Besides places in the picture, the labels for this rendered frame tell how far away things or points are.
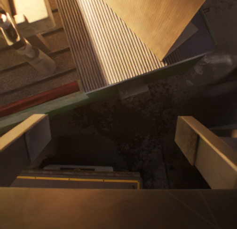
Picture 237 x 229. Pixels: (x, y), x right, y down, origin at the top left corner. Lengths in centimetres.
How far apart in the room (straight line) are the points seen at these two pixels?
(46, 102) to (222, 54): 164
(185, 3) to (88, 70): 43
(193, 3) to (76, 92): 51
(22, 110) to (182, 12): 70
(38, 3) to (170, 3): 43
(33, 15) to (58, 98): 31
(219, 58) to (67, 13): 144
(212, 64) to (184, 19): 126
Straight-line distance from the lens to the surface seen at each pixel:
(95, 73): 74
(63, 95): 77
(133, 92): 83
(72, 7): 93
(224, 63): 191
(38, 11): 70
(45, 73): 77
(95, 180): 123
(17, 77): 86
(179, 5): 62
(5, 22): 63
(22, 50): 64
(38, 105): 78
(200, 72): 177
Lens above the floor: 152
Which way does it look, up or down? 83 degrees down
